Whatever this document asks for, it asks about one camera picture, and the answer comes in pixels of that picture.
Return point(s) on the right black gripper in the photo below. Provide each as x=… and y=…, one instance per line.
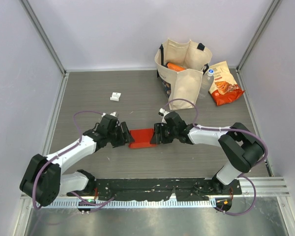
x=159, y=128

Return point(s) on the right aluminium frame post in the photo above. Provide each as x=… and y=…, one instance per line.
x=259, y=31

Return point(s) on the red cardboard paper box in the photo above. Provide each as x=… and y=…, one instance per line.
x=142, y=138

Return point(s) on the clear plastic water bottle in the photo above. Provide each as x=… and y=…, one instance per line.
x=207, y=81

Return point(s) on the aluminium frame post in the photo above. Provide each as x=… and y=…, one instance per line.
x=259, y=31
x=41, y=32

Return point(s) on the beige canvas tote bag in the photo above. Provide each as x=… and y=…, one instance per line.
x=182, y=88

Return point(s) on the orange item in bag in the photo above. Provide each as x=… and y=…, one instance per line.
x=174, y=67

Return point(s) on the orange chips bag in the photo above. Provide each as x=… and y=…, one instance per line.
x=224, y=89

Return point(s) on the left aluminium frame post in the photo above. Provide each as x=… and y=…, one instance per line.
x=41, y=32

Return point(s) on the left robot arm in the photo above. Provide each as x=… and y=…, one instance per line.
x=45, y=176

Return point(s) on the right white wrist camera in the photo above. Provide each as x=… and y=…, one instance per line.
x=162, y=112

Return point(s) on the slotted cable duct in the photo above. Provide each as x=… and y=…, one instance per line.
x=171, y=203

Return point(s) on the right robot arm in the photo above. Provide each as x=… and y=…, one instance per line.
x=242, y=148

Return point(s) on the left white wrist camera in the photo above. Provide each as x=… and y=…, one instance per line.
x=115, y=114

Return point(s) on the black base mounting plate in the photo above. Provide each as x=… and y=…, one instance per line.
x=159, y=189

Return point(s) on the small white plastic bracket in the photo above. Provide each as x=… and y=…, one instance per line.
x=115, y=96

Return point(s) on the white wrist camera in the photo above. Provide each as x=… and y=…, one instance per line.
x=162, y=112
x=115, y=114

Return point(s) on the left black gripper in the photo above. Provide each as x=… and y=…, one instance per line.
x=125, y=137

